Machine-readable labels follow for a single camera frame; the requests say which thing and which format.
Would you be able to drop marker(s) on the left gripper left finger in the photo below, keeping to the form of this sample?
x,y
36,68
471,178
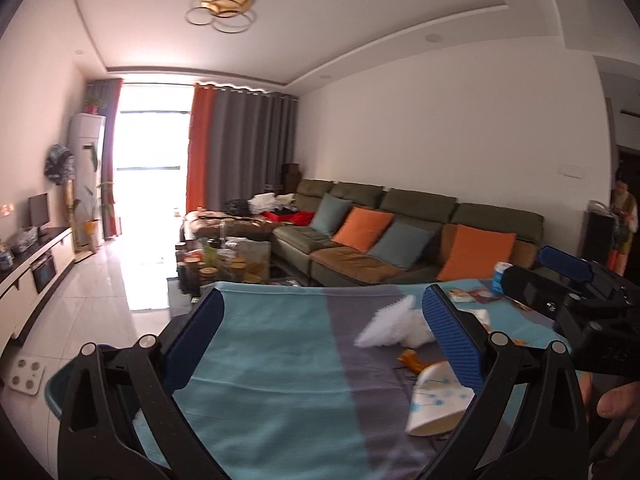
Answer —
x,y
116,407

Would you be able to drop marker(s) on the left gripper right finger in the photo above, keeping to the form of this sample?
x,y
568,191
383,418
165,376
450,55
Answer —
x,y
549,437

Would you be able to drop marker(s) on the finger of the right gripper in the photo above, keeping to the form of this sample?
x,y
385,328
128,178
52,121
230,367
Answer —
x,y
569,266

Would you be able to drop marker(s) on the paper cup blue dots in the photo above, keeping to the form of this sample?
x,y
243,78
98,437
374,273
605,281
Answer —
x,y
438,402

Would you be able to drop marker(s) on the orange peel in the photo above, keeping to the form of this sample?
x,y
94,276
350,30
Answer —
x,y
410,360

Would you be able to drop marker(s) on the white tissue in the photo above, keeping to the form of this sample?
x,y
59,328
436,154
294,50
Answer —
x,y
415,331

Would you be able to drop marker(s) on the right hand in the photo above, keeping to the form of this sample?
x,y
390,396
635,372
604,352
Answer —
x,y
622,402

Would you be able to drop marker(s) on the blue cup white lid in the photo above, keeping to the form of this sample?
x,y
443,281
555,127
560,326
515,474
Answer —
x,y
496,281

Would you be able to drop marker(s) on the red snack packet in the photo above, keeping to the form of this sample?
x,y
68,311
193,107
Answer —
x,y
483,295

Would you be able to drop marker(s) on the orange cushion near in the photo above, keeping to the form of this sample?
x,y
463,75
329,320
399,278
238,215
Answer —
x,y
472,253

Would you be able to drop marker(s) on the orange cushion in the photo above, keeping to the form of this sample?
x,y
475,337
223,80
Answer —
x,y
472,253
362,228

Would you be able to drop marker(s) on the white bathroom scale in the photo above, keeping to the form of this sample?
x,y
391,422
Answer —
x,y
26,375

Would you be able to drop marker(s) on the white snack packet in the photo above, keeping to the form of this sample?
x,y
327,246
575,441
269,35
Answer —
x,y
460,296

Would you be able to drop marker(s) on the teal cushion near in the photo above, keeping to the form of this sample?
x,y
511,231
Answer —
x,y
401,245

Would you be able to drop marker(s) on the teal cushion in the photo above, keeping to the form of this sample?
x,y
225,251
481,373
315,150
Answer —
x,y
401,245
330,214

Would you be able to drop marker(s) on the teal grey patterned tablecloth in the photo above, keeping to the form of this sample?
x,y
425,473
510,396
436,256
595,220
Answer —
x,y
282,392

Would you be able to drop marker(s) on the white tv cabinet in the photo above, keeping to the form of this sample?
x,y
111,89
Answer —
x,y
26,288

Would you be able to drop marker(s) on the cluttered coffee table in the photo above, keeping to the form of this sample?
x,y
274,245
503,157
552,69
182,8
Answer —
x,y
231,259

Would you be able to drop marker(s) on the orange cushion middle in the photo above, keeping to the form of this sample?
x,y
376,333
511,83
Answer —
x,y
362,228

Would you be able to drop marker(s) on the green sectional sofa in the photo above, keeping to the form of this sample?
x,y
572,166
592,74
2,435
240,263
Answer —
x,y
316,259

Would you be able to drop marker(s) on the small black monitor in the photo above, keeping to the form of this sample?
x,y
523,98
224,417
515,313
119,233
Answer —
x,y
38,212

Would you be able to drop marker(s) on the teal cushion far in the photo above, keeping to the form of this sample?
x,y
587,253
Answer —
x,y
330,214

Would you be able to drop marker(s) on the covered standing fan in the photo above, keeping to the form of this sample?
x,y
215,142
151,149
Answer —
x,y
59,167

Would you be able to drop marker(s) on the white standing air conditioner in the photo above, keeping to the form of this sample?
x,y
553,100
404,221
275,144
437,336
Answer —
x,y
90,126

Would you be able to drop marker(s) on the orange curtain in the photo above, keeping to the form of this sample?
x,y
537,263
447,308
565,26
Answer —
x,y
200,120

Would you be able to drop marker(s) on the grey curtain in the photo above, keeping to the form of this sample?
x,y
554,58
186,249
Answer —
x,y
250,138

